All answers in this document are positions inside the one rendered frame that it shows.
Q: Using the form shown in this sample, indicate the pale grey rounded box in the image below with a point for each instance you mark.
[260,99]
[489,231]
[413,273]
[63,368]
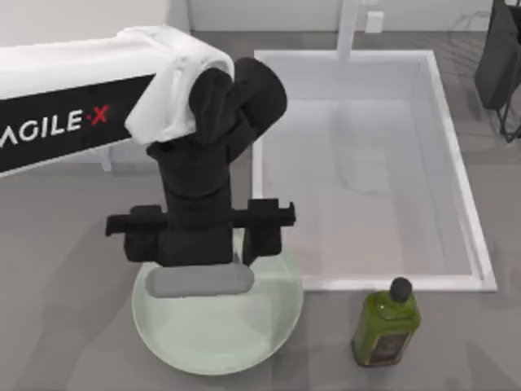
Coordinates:
[199,282]

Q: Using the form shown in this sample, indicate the pale green plate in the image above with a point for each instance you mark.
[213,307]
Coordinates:
[220,326]

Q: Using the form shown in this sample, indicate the white sink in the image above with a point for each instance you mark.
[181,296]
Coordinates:
[366,171]

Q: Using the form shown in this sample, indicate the green bottle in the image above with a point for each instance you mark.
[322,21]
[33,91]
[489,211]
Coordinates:
[384,322]

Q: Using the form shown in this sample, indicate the white tap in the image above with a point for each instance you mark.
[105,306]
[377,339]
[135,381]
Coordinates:
[347,28]

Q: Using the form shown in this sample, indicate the dark grey rack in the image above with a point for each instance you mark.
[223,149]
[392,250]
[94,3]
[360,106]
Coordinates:
[498,61]

